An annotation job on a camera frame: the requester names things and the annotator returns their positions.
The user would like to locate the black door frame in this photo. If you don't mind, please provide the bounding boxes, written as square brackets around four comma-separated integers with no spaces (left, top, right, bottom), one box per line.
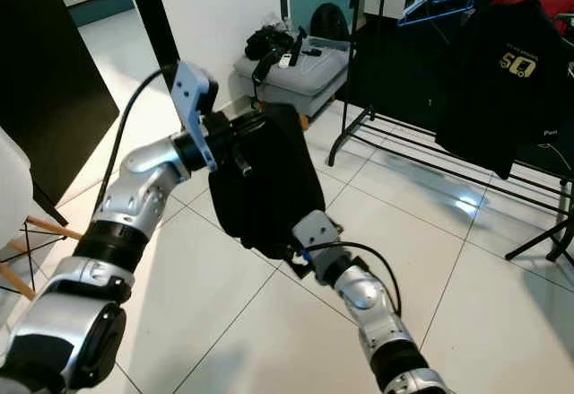
[121,0,189,72]

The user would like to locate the black tripod stand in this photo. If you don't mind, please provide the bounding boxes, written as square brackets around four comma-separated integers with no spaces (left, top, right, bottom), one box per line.
[507,179,574,265]

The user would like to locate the black metal clothes rack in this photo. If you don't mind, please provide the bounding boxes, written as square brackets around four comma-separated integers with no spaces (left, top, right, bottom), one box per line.
[327,0,574,260]

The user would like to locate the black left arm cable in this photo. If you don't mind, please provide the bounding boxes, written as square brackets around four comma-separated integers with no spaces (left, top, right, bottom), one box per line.
[94,64,177,224]

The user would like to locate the dark wooden table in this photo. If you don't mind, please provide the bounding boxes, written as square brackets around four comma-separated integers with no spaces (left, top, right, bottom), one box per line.
[0,0,101,224]

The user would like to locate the white chair wooden legs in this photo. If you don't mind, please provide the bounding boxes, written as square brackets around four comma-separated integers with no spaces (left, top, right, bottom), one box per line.
[0,129,91,301]

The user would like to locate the black camera bag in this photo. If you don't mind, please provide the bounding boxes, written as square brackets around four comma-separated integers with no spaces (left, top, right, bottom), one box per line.
[244,24,306,67]

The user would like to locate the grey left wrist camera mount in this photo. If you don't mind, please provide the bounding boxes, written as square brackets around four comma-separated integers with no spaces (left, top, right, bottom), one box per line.
[170,60,219,172]

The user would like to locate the black shirt gold print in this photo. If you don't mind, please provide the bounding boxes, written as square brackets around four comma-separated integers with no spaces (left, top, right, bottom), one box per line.
[435,0,574,179]

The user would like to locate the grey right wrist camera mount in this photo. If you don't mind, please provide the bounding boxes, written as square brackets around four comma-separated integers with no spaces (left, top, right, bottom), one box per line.
[291,210,343,274]

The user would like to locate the grey ottoman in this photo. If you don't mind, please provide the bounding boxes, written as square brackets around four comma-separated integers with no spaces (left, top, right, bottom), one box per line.
[233,39,351,118]

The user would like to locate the black shirt white print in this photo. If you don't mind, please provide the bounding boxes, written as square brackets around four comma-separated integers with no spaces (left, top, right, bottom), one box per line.
[208,102,326,262]

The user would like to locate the black backpack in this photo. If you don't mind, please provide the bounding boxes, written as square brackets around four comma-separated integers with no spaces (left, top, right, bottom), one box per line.
[309,4,349,45]

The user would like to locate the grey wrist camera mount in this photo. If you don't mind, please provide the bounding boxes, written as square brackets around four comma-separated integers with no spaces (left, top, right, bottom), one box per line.
[170,60,219,172]
[291,210,343,274]

